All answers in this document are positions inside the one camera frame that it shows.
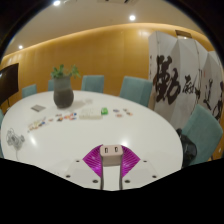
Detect small white charger block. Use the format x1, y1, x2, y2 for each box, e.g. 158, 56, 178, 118
99, 143, 125, 167

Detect colourful small cards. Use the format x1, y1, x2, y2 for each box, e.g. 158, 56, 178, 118
112, 107, 134, 119
54, 112, 79, 123
27, 116, 48, 132

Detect potted plant in grey pot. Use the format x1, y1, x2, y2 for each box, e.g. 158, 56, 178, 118
50, 63, 82, 110

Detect round ceiling lights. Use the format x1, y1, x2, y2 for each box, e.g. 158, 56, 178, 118
17, 0, 137, 51

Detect dark wall sign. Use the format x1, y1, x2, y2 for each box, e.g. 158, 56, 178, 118
175, 29, 193, 39

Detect small green object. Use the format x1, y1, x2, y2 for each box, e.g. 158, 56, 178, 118
100, 106, 110, 117

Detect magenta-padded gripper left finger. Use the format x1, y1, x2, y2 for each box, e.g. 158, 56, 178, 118
63, 143, 104, 191

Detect grey booklet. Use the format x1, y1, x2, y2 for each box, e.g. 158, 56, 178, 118
30, 103, 47, 113

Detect black wall screen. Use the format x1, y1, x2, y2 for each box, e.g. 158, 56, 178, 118
0, 62, 20, 106

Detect white calligraphy folding screen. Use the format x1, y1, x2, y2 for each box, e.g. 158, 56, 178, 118
147, 30, 224, 132

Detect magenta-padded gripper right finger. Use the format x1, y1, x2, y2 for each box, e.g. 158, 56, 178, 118
119, 144, 160, 191

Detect white flat box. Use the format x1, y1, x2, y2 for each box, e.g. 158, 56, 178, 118
78, 106, 104, 121

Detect black bag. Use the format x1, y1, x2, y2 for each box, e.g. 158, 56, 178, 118
176, 127, 199, 168

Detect grey power strip cable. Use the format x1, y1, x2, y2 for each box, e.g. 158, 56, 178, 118
5, 127, 27, 162

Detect large teal chair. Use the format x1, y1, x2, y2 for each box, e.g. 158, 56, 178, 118
181, 103, 224, 167

